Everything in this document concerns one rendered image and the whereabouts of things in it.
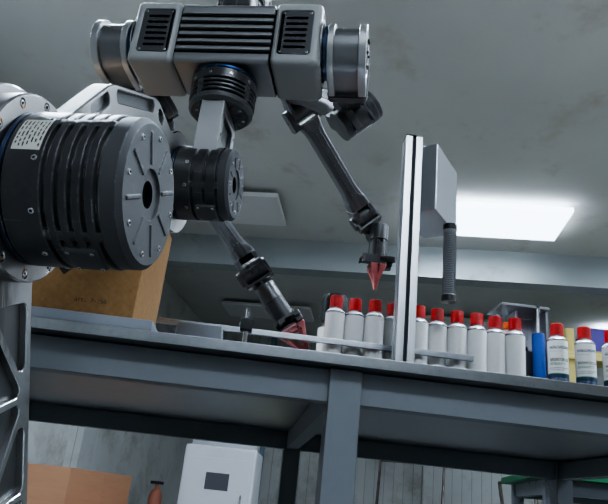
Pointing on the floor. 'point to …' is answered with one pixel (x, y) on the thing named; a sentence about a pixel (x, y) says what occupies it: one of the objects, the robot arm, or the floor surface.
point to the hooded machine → (220, 473)
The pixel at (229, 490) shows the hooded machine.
